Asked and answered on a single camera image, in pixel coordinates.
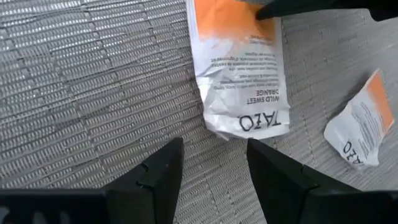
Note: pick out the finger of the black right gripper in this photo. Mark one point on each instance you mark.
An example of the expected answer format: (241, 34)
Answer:
(311, 4)

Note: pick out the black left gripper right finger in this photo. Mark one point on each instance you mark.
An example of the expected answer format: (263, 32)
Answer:
(295, 199)

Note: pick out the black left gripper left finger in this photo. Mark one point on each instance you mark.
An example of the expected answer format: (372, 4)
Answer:
(140, 199)

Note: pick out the white orange Tazo tea packet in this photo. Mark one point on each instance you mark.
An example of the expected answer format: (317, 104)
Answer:
(357, 124)
(242, 77)

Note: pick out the grey woven placemat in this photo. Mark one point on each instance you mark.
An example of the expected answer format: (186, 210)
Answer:
(77, 93)

